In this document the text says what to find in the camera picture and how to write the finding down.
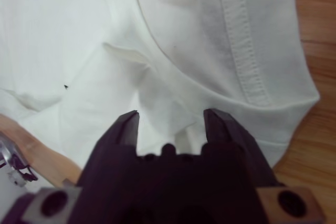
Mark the white t-shirt with black logo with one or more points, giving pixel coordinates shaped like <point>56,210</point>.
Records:
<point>78,24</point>

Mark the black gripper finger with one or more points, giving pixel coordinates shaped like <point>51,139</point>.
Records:
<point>223,129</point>
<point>123,132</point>

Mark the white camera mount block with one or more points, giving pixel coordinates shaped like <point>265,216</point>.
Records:
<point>8,179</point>

